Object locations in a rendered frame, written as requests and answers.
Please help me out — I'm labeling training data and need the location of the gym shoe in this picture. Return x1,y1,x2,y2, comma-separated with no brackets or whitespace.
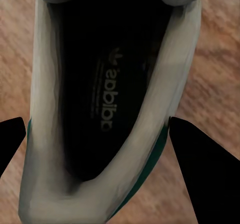
18,0,202,224

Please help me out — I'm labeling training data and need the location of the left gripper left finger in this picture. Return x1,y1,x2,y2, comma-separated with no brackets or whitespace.
0,117,26,177

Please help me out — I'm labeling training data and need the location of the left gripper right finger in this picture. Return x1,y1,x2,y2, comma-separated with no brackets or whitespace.
169,117,240,224

